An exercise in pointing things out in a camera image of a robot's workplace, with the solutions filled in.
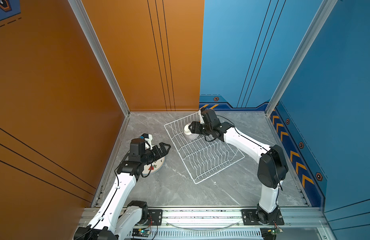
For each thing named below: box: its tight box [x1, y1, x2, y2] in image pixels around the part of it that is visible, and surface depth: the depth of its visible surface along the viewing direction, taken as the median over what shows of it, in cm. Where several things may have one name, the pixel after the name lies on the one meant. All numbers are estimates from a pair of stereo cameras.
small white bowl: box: [183, 123, 192, 135], surface depth 88 cm
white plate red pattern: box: [142, 156, 166, 175], surface depth 89 cm
